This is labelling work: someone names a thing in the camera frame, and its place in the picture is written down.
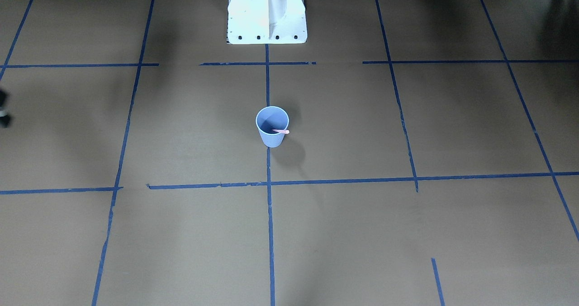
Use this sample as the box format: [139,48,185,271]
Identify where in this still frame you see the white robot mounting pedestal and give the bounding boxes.
[226,0,308,45]

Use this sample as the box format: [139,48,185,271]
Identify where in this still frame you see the pink chopstick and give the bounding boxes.
[272,129,290,135]

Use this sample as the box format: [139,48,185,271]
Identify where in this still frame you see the blue paper cup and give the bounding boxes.
[255,106,290,148]

